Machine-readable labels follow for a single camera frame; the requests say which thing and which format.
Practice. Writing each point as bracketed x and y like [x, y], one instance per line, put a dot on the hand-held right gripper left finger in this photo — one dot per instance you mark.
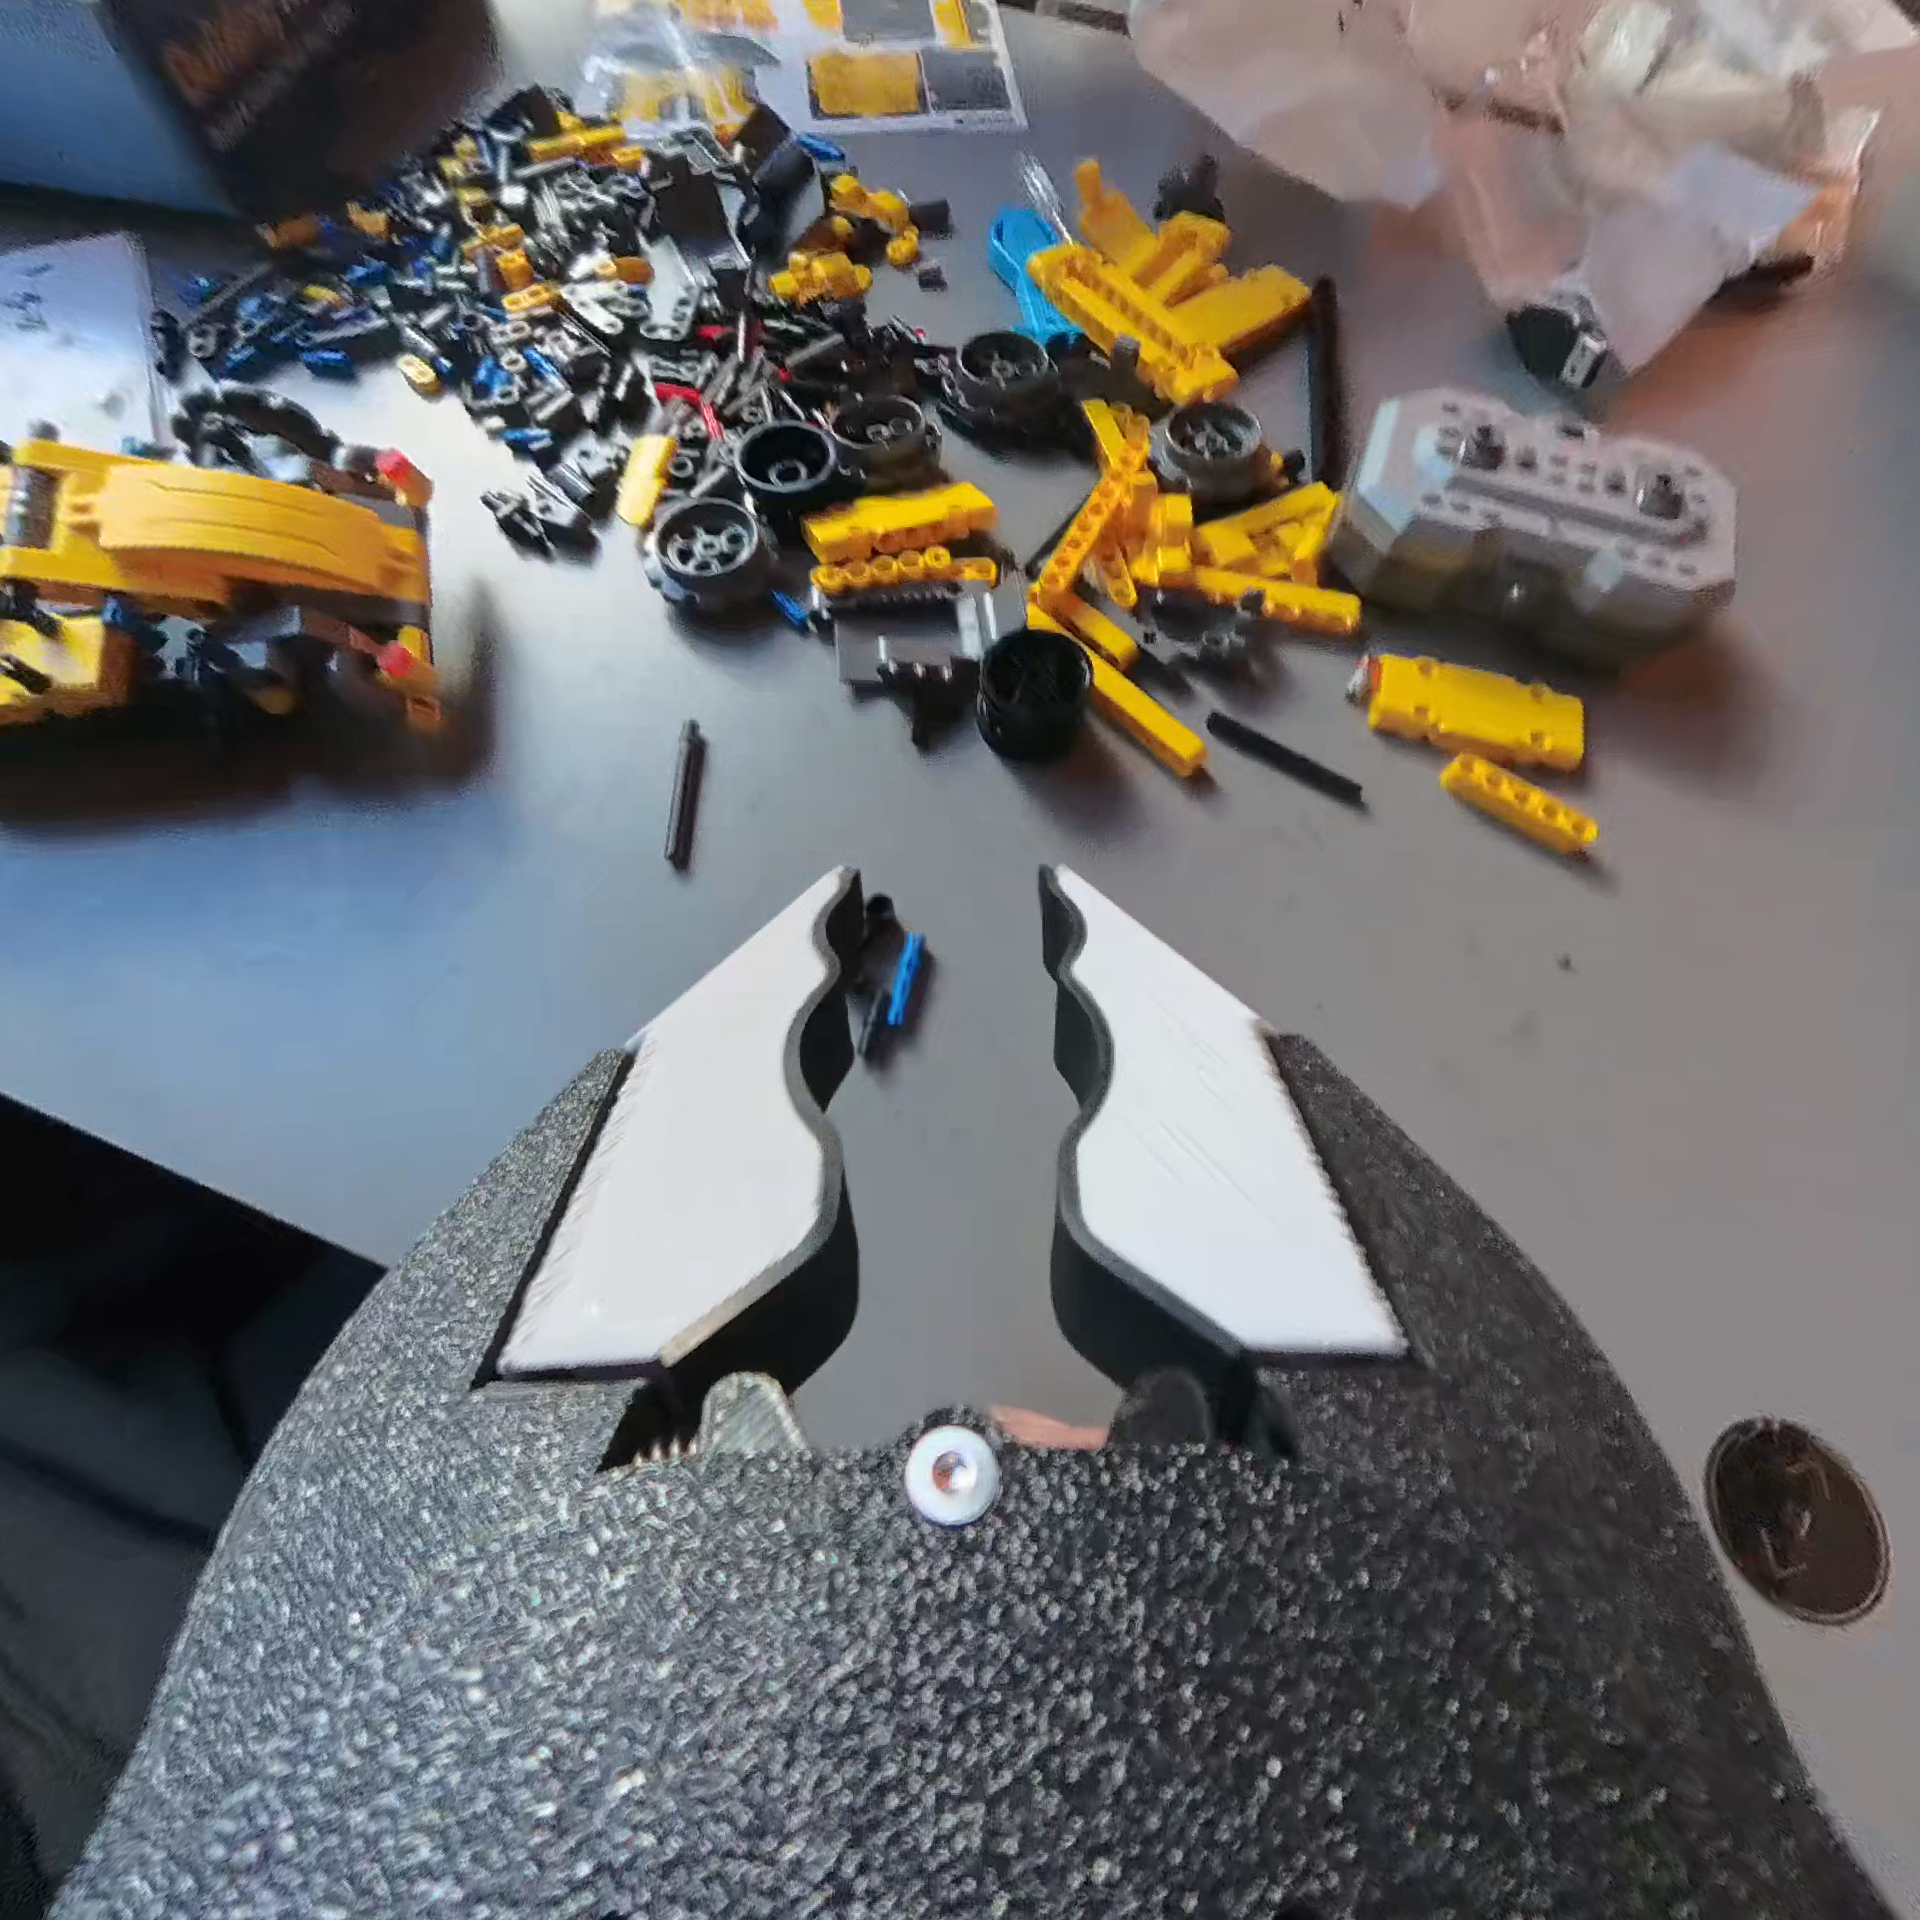
[676, 1202]

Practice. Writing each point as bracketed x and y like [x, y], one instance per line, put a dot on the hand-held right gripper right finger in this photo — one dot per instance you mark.
[1230, 1188]

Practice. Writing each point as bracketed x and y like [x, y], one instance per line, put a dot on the blue pin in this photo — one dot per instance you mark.
[899, 987]

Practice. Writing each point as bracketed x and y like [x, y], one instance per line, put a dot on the black axle rod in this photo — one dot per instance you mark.
[1286, 758]
[690, 797]

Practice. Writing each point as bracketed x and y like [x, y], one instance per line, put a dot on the yellow black brick vehicle model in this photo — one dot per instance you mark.
[212, 572]

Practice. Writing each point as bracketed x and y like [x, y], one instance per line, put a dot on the pile of brick parts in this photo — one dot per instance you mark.
[902, 391]

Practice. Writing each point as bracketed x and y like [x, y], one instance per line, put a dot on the instruction booklet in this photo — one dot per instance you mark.
[77, 333]

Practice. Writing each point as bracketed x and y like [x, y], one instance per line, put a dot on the grey desk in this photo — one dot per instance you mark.
[1500, 990]

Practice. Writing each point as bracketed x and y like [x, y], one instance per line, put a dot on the person's right hand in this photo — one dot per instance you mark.
[1057, 1422]

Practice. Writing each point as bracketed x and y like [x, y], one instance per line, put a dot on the grey battery box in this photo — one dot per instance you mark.
[1532, 510]

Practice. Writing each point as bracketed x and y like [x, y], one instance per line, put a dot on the crumpled clear plastic bag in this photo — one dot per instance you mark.
[1500, 122]

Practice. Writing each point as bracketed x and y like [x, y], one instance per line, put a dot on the yellow printed sheet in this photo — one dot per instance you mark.
[813, 61]

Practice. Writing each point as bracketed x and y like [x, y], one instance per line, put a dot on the blue cardboard box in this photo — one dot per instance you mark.
[300, 93]

